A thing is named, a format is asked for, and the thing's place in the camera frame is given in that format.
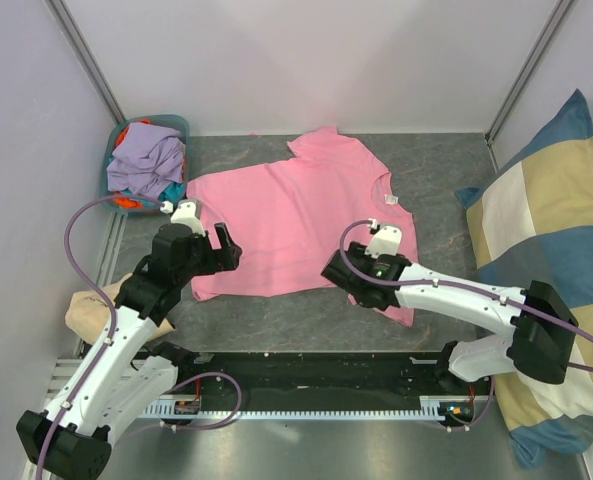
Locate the aluminium frame post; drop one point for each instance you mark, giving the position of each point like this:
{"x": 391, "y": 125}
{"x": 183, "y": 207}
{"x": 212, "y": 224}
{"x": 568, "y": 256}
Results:
{"x": 535, "y": 56}
{"x": 85, "y": 56}

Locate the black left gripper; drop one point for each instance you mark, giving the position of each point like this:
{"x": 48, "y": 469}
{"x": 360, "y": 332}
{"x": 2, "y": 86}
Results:
{"x": 224, "y": 260}

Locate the right aluminium frame post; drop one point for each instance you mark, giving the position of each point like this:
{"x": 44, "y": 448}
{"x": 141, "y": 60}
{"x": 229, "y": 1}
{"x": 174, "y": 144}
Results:
{"x": 535, "y": 56}

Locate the pink t shirt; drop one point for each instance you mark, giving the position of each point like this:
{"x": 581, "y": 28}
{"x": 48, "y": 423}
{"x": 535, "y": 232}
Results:
{"x": 287, "y": 216}

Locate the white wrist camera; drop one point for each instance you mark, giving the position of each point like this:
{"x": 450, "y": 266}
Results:
{"x": 186, "y": 213}
{"x": 386, "y": 239}

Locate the orange t shirt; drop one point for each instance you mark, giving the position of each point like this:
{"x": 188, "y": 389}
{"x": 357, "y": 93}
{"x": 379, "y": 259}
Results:
{"x": 129, "y": 165}

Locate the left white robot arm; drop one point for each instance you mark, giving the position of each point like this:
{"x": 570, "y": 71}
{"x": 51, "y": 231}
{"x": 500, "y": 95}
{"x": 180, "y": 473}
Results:
{"x": 74, "y": 435}

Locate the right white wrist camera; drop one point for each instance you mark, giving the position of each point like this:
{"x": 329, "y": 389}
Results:
{"x": 386, "y": 239}

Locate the light blue cable duct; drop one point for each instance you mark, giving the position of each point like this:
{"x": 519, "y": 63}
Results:
{"x": 429, "y": 410}

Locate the left aluminium frame post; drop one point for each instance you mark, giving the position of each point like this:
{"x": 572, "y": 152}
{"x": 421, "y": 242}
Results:
{"x": 85, "y": 56}

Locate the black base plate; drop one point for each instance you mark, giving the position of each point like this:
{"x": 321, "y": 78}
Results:
{"x": 317, "y": 381}

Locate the teal t shirt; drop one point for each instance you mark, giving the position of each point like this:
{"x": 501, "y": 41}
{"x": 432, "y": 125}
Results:
{"x": 168, "y": 180}

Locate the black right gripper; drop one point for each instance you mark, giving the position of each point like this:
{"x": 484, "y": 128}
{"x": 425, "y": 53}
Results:
{"x": 356, "y": 250}

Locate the blue cream checked pillow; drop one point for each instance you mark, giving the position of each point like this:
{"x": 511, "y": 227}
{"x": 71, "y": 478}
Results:
{"x": 534, "y": 221}

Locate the teal plastic laundry basket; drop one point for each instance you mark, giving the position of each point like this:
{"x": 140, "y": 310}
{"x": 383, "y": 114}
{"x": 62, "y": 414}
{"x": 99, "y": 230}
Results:
{"x": 168, "y": 120}

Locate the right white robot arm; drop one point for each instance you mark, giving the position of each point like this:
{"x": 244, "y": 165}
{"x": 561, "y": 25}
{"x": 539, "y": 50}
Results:
{"x": 531, "y": 330}

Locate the lilac t shirt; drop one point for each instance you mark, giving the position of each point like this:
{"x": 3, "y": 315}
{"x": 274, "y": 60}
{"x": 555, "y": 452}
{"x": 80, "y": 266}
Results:
{"x": 166, "y": 142}

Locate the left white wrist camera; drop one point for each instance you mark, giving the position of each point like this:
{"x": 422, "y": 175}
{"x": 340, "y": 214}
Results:
{"x": 186, "y": 213}

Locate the beige cloth bag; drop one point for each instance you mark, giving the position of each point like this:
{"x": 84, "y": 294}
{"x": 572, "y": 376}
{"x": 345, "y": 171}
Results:
{"x": 88, "y": 314}

